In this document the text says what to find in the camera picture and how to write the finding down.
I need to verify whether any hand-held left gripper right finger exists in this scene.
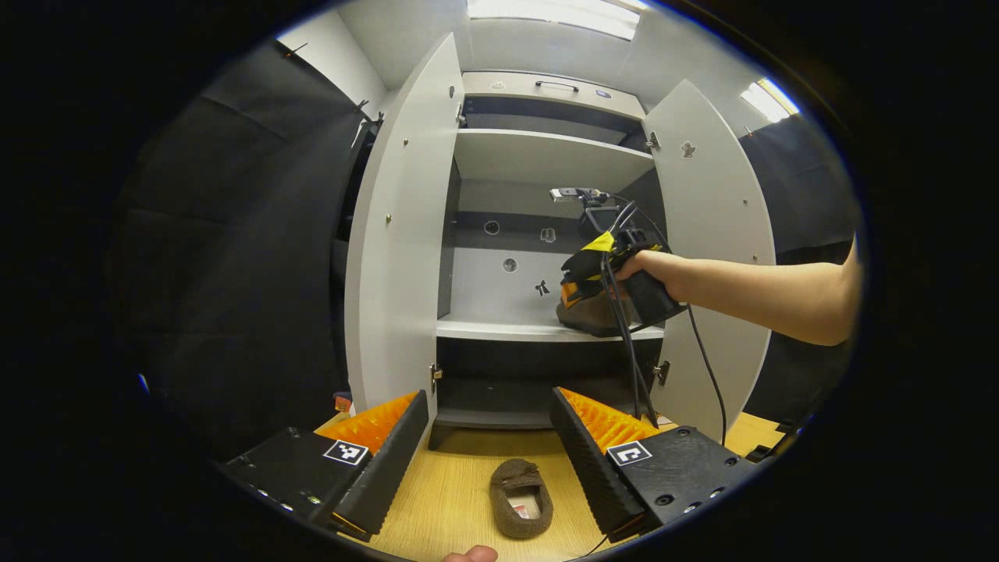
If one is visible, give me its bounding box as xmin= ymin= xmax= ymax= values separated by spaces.
xmin=549 ymin=386 xmax=758 ymax=545

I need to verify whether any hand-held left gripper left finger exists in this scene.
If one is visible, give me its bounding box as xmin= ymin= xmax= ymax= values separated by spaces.
xmin=217 ymin=389 xmax=430 ymax=538

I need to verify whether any brown fuzzy shoe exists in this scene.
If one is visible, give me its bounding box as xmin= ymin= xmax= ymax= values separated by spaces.
xmin=489 ymin=458 xmax=554 ymax=539
xmin=556 ymin=289 xmax=664 ymax=339

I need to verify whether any white shoe cabinet door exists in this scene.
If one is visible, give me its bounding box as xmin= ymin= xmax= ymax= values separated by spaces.
xmin=343 ymin=33 xmax=466 ymax=424
xmin=642 ymin=78 xmax=778 ymax=443

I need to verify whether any white shoe cabinet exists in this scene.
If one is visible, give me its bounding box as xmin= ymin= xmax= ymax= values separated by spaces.
xmin=428 ymin=70 xmax=670 ymax=451

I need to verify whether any ceiling light panel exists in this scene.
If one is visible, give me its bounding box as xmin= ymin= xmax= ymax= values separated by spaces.
xmin=467 ymin=0 xmax=649 ymax=41
xmin=740 ymin=76 xmax=801 ymax=124

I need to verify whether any thick black cable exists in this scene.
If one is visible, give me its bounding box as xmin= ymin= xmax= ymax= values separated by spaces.
xmin=599 ymin=203 xmax=658 ymax=428

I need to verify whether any thin black cable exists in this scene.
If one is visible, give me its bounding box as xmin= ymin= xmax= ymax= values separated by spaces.
xmin=624 ymin=203 xmax=728 ymax=447

